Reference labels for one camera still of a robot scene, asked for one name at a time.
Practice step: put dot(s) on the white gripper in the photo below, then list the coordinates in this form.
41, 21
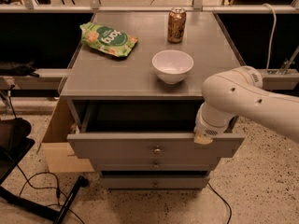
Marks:
209, 129

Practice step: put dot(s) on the grey top drawer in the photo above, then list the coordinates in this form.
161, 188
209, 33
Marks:
143, 130

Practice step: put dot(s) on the grey drawer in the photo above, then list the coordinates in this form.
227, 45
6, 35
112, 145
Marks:
143, 130
155, 182
150, 164

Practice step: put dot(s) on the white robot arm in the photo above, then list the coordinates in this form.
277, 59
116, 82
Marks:
239, 92

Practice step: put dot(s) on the grey drawer cabinet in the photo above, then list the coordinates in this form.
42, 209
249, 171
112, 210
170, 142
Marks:
97, 77

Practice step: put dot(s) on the grey bottom drawer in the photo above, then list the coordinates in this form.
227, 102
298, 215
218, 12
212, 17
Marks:
155, 182

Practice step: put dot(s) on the grey middle drawer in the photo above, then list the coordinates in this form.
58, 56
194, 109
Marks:
150, 164

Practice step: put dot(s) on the white bowl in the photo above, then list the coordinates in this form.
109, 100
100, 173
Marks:
172, 66

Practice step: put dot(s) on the brown soda can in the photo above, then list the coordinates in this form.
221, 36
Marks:
176, 24

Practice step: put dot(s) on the green snack bag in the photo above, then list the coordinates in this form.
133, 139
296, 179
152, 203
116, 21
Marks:
107, 40

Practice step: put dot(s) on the cardboard box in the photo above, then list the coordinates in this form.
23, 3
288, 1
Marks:
60, 156

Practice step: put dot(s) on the black floor stand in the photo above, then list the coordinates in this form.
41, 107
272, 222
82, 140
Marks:
14, 145

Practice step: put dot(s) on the metal frame railing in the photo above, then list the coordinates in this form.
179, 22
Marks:
76, 6

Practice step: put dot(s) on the black cloth on rail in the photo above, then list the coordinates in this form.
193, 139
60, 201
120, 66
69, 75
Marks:
15, 69

